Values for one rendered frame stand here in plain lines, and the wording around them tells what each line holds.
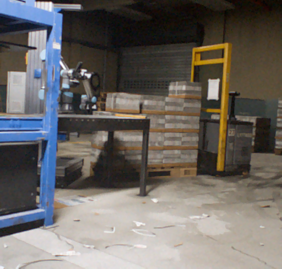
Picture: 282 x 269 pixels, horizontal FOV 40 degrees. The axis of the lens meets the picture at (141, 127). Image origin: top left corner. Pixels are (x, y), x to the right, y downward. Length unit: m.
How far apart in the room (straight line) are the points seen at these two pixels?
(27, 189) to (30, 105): 1.83
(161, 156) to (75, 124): 2.05
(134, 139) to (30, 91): 1.37
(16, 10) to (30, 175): 1.14
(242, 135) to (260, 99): 5.47
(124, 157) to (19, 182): 2.17
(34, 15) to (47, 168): 1.07
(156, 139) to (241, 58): 6.91
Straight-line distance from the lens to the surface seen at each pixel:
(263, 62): 11.29
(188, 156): 5.38
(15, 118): 2.88
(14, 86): 4.63
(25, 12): 2.79
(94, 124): 3.43
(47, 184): 2.92
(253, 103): 11.28
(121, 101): 4.72
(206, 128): 5.92
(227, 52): 5.53
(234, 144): 5.74
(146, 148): 4.00
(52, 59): 2.88
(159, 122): 5.04
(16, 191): 2.90
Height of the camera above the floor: 0.91
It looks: 3 degrees down
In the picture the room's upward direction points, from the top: 3 degrees clockwise
